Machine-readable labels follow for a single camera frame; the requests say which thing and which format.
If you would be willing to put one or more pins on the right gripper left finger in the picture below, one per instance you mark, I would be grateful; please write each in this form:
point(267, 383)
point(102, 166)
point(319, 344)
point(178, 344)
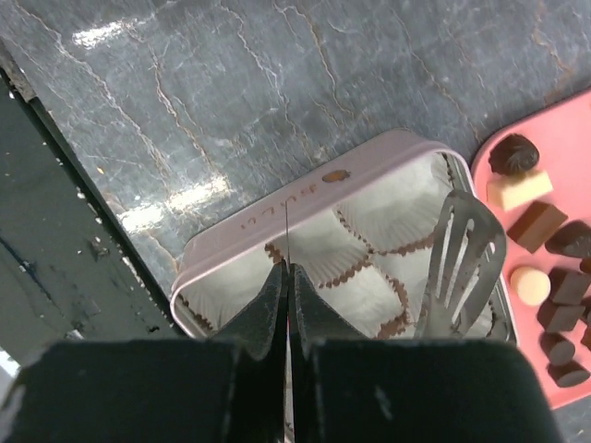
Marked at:
point(257, 330)

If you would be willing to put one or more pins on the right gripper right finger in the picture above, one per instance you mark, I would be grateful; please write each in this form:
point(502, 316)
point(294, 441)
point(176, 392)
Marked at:
point(311, 318)

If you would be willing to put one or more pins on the pink chocolate tin box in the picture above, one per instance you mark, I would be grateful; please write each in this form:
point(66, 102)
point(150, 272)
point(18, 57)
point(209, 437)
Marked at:
point(361, 226)

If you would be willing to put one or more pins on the metal serving tongs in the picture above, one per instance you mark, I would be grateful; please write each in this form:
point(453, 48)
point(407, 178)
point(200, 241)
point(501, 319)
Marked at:
point(436, 293)

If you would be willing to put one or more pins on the pink plastic tray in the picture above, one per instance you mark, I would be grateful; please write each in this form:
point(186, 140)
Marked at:
point(553, 336)

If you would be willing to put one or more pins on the round white chocolate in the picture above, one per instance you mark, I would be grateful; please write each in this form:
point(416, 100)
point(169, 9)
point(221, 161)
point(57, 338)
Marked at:
point(531, 285)

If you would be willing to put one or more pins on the white rectangular chocolate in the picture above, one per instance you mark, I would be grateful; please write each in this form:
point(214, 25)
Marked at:
point(510, 192)

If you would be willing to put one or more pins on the brown rectangular chocolate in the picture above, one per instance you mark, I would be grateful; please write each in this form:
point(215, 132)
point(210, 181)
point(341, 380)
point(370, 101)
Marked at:
point(536, 225)

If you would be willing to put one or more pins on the dark swirl chocolate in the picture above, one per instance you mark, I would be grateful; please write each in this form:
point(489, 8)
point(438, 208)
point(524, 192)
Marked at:
point(514, 155)

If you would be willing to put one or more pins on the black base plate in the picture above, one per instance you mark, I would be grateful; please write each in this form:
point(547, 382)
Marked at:
point(67, 271)

